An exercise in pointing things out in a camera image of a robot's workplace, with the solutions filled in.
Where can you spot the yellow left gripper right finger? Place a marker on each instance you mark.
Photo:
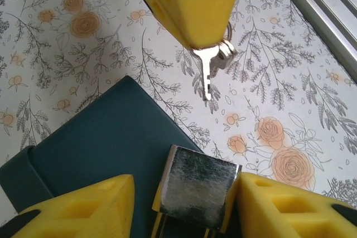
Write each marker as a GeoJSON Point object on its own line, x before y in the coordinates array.
{"type": "Point", "coordinates": [293, 215]}

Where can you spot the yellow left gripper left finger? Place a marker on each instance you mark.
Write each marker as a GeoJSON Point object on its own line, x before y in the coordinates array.
{"type": "Point", "coordinates": [83, 215]}

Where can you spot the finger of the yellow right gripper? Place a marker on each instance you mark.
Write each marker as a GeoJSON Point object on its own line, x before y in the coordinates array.
{"type": "Point", "coordinates": [200, 6]}

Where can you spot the spare silver key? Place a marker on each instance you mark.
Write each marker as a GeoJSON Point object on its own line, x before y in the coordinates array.
{"type": "Point", "coordinates": [223, 57]}

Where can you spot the silver padlock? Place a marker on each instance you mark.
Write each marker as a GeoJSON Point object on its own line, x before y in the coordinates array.
{"type": "Point", "coordinates": [198, 185]}

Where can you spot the dark teal plastic tray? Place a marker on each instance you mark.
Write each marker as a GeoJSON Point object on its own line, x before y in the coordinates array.
{"type": "Point", "coordinates": [106, 137]}

